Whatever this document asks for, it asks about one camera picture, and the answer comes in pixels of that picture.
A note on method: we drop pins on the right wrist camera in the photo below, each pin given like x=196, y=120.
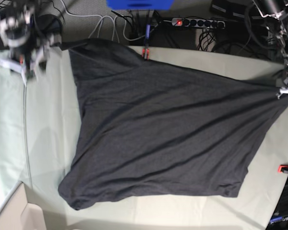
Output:
x=26, y=75

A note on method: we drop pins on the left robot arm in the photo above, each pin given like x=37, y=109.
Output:
x=278, y=10

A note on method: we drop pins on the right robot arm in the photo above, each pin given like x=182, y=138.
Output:
x=28, y=35

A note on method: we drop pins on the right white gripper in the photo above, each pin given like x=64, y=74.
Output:
x=32, y=54

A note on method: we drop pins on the red clamp table middle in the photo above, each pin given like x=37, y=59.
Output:
x=145, y=53

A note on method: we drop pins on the beige cardboard box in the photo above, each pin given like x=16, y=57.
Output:
x=18, y=214

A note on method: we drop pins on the blue plastic bin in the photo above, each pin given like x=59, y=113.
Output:
x=139, y=4

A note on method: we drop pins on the black power strip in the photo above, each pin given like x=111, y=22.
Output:
x=198, y=23

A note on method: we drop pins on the dark grey t-shirt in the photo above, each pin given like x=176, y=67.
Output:
x=152, y=128

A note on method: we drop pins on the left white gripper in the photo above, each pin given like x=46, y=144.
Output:
x=281, y=91

